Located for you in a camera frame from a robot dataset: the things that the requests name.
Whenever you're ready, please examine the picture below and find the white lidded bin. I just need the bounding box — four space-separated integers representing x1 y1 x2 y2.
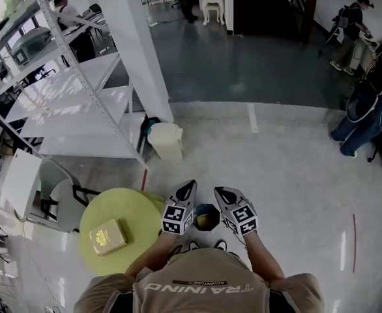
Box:
147 122 184 162

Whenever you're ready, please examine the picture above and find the white metal shelf rack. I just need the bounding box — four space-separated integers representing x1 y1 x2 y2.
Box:
0 0 150 190

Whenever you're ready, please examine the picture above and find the black bag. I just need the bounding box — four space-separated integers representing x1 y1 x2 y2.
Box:
140 115 162 145

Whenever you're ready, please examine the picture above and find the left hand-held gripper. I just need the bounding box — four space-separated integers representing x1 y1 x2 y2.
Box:
160 180 198 236

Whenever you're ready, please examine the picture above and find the white desk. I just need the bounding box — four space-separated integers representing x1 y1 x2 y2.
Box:
1 148 44 220

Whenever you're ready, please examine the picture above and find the person's left forearm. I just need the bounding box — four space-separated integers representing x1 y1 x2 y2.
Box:
125 231 183 278

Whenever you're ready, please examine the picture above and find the person's printed t-shirt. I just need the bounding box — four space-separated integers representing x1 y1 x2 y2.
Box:
73 248 326 313

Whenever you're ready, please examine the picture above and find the beige box with gold print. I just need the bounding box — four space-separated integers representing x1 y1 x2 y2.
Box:
89 218 135 257

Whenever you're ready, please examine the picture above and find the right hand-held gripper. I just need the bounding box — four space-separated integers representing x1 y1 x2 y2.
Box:
214 186 259 238

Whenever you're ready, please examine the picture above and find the person's shoe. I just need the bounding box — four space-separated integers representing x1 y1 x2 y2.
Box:
170 239 201 258
213 239 241 258

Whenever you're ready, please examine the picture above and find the person's right shoe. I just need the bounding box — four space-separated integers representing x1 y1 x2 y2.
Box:
213 239 241 258

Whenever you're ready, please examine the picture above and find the yellow round table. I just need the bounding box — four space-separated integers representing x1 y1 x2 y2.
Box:
79 187 166 276

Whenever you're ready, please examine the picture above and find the person's right forearm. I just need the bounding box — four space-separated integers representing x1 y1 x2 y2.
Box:
242 232 286 285

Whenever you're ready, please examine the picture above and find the grey plastic device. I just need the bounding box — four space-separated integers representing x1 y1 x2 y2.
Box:
10 26 53 67

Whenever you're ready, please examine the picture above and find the person's left shoe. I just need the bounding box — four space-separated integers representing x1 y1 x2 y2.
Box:
170 239 201 258

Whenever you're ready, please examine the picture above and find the grey chair with black frame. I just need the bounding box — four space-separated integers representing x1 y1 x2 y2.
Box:
27 159 101 233

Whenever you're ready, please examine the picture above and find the black backpack strap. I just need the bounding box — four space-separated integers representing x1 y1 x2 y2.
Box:
268 288 298 313
104 288 136 313

